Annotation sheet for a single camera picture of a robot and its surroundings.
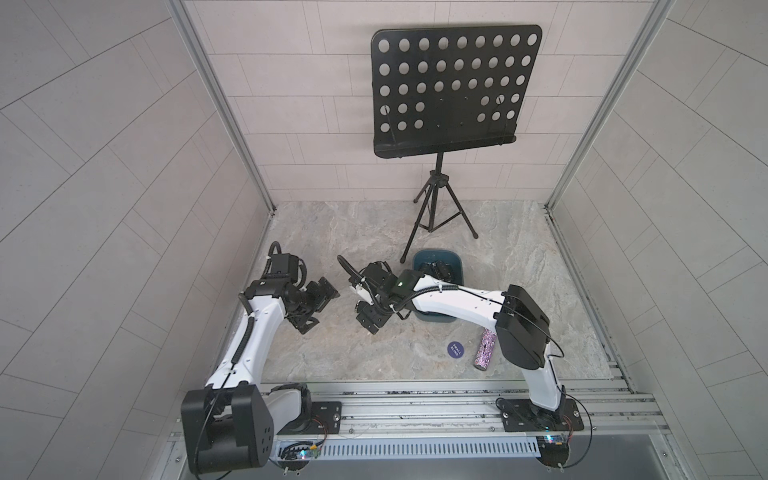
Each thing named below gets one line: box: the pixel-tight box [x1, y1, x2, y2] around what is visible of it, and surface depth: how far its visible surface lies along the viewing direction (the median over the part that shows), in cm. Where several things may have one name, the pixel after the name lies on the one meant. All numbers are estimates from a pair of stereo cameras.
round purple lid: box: [447, 341, 465, 359], surface depth 84 cm
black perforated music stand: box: [372, 24, 543, 262], surface depth 67 cm
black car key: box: [431, 260, 453, 282], surface depth 98 cm
